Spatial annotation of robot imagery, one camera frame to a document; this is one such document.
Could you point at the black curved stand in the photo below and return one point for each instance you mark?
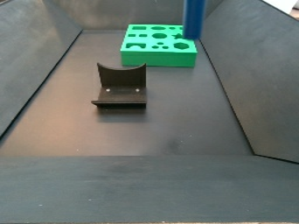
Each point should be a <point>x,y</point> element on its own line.
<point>121,86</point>

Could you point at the green foam shape board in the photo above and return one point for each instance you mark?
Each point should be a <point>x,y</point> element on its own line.
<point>157,45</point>

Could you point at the blue oval cylinder peg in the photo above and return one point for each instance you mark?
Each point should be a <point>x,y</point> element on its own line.
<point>193,10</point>

